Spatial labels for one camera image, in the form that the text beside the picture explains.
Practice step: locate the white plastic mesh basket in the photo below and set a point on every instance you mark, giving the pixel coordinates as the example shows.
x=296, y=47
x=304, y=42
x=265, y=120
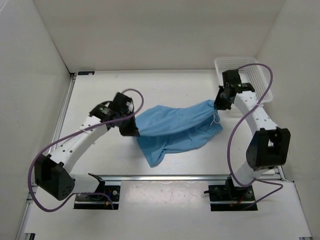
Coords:
x=255, y=88

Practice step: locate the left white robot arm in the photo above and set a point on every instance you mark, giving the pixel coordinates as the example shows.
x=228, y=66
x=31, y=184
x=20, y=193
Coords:
x=52, y=172

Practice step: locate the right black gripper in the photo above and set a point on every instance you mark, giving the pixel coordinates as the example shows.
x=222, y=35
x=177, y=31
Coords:
x=218, y=104

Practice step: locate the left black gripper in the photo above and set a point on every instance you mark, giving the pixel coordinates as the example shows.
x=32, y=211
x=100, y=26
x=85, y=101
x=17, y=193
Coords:
x=132, y=130

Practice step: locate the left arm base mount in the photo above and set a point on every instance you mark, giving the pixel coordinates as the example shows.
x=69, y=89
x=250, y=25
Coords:
x=96, y=197

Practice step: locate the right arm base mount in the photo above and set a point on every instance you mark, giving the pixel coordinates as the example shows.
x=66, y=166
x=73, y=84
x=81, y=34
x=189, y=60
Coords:
x=229, y=198

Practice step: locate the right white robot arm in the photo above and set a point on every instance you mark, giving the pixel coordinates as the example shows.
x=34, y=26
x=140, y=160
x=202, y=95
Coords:
x=269, y=145

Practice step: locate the light blue shorts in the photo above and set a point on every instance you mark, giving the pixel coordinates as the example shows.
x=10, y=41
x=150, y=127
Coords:
x=166, y=130

